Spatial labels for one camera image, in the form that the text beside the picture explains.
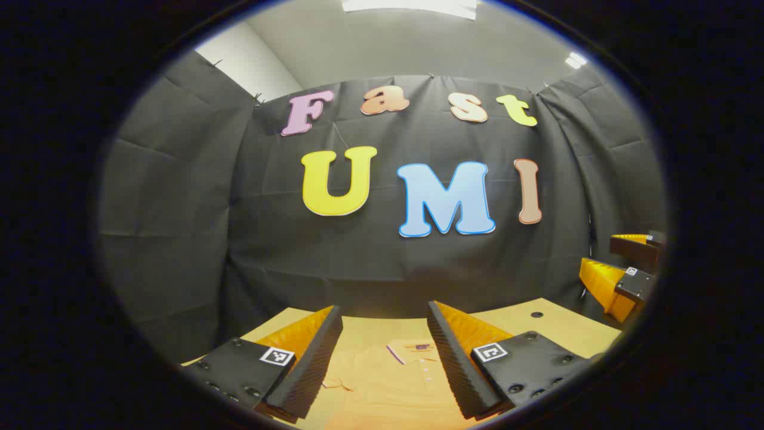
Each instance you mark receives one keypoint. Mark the large ceiling light panel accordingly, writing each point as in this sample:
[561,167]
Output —
[412,6]

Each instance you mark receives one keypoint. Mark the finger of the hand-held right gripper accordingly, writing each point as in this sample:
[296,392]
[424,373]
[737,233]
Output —
[635,248]
[603,283]

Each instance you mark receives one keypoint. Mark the orange T-shirt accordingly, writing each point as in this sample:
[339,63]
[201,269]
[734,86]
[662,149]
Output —
[388,388]

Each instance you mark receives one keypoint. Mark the black backdrop cloth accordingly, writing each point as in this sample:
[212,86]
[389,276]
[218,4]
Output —
[268,251]

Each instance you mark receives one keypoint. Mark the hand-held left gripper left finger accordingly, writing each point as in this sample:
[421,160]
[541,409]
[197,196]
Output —
[319,352]

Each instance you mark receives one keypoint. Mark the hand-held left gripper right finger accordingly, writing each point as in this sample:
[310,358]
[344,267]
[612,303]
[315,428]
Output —
[449,358]

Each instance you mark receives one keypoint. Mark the small ceiling light panel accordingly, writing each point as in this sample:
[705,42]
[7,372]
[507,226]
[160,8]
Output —
[576,60]

